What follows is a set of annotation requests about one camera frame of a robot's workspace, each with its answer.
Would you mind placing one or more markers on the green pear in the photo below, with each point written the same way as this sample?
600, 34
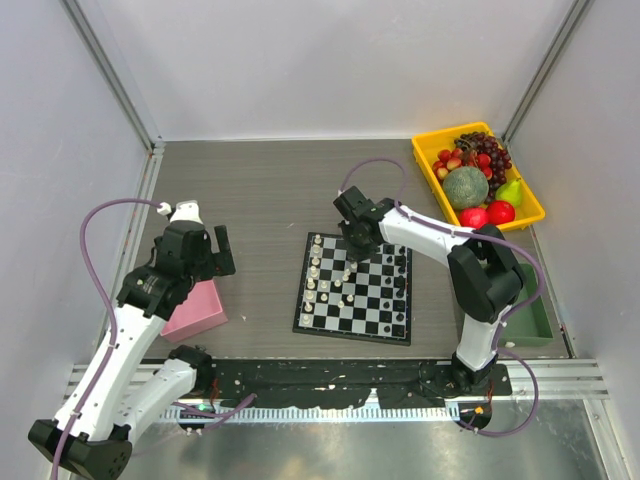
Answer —
511, 192

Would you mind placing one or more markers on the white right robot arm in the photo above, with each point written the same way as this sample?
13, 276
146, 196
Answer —
484, 273

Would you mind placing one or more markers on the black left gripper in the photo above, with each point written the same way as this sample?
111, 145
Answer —
217, 263

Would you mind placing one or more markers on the yellow fruit tray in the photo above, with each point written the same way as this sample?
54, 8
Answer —
426, 147

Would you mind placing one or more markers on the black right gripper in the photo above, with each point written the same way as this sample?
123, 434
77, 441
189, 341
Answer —
358, 254

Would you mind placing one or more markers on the pink open box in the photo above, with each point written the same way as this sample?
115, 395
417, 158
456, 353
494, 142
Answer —
200, 312

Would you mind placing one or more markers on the green melon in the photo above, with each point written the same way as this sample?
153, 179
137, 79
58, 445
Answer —
465, 187

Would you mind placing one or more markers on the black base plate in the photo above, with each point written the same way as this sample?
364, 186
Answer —
344, 383

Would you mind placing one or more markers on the green empty tray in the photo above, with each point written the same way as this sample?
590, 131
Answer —
529, 327

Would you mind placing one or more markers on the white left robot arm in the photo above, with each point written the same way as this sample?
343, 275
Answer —
94, 433

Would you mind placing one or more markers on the purple grape bunch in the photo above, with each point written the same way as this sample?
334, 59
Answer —
484, 152

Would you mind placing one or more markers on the aluminium frame rail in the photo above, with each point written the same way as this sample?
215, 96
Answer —
92, 27

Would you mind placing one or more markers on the red apple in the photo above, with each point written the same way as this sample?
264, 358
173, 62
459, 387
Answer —
474, 218
500, 212

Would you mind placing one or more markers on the black and white chessboard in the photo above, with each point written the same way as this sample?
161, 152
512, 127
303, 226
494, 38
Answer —
366, 300

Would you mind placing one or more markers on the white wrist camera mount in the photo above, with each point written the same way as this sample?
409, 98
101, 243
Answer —
182, 211

